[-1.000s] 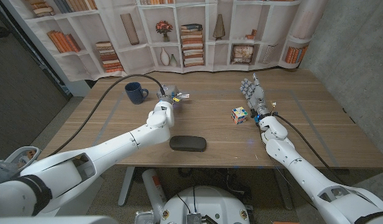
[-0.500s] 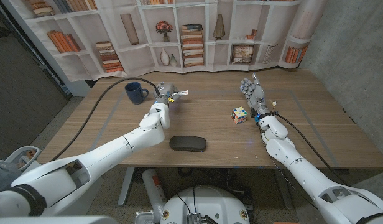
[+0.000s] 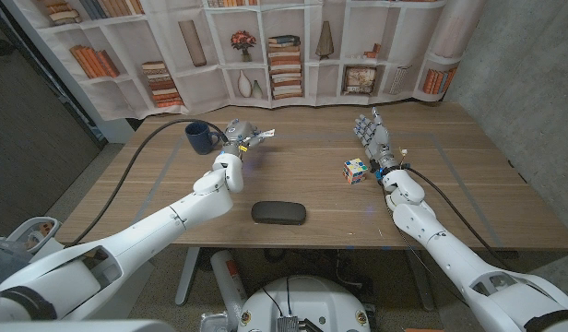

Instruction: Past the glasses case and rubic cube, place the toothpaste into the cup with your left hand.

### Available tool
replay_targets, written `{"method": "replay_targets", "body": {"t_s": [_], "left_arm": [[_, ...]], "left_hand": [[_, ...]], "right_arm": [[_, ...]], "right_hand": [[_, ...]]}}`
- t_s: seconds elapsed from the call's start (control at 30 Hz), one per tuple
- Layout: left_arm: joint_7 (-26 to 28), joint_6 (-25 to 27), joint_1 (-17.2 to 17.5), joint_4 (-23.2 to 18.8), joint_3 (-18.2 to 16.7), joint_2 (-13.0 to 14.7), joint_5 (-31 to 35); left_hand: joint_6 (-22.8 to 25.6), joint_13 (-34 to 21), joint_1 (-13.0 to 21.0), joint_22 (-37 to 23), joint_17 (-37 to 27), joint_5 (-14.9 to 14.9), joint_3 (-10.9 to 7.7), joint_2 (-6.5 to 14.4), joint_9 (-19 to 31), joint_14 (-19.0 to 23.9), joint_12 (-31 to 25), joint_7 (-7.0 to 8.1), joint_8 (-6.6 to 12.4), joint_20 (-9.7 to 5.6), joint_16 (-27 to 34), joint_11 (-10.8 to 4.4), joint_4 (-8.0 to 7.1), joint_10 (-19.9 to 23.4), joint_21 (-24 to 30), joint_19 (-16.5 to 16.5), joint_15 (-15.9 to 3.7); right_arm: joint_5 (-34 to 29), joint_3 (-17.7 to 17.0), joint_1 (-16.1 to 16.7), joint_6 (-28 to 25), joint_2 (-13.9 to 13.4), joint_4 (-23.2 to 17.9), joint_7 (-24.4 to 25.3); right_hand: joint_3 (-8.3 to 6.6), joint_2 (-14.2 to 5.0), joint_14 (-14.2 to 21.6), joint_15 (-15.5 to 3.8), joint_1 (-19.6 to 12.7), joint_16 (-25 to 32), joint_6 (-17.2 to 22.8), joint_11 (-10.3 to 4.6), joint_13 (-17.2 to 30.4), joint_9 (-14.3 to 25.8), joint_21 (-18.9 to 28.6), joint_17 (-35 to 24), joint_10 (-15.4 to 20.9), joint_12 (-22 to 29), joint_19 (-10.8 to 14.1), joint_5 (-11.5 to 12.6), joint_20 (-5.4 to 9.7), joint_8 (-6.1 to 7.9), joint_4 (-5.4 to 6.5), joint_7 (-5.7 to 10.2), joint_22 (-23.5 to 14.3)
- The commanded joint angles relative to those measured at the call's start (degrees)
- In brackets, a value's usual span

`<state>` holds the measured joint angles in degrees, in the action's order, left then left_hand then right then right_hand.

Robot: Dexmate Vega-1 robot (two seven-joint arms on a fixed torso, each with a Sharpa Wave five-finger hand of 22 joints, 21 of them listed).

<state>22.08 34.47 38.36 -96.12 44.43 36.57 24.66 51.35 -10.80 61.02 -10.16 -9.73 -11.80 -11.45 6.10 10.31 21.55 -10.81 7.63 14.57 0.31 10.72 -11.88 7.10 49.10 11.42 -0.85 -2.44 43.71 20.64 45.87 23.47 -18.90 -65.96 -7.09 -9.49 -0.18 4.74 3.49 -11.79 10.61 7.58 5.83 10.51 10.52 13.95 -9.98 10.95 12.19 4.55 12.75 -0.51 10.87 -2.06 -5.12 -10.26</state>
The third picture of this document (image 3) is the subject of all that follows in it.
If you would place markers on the orange flat object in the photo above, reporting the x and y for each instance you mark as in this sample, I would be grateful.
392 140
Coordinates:
422 330

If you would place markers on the multicoloured rubik cube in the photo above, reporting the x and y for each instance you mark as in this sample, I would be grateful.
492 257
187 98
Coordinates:
355 171

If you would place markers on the dark blue mug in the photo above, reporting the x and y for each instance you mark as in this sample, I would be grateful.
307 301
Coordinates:
198 138

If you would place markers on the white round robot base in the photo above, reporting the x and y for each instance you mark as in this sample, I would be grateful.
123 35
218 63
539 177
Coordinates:
311 302

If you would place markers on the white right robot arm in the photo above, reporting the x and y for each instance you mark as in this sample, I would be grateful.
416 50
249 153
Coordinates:
450 253

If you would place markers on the foil tray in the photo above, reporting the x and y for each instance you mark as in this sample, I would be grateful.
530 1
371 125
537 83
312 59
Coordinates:
215 322

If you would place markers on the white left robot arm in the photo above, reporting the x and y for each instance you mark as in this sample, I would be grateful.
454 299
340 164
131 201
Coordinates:
150 230

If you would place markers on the white roll with orange label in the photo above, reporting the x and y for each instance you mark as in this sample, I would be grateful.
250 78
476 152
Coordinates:
226 281

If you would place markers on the person's leg in jeans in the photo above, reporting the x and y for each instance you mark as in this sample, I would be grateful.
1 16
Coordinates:
7 263

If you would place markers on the printed bookshelf backdrop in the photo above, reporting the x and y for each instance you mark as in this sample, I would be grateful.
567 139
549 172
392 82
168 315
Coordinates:
196 87

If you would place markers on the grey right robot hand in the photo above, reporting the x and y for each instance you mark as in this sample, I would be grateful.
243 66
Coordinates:
378 140

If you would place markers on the white round frame with clutter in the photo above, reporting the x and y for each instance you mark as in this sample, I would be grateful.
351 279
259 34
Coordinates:
50 222

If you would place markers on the grey table leg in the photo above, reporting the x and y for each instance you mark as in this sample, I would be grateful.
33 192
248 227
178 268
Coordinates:
420 281
187 276

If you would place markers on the dark glasses case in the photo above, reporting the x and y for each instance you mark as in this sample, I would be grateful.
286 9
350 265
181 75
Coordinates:
278 213

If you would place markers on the white toothpaste tube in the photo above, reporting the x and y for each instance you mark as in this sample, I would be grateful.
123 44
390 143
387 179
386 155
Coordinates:
265 134

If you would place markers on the white robot torso edge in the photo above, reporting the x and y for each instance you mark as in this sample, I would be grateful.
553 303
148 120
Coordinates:
81 326

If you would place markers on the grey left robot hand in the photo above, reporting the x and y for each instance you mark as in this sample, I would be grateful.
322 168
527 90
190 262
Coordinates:
238 133

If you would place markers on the grey finned module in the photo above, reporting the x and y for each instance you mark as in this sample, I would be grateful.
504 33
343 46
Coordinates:
287 324

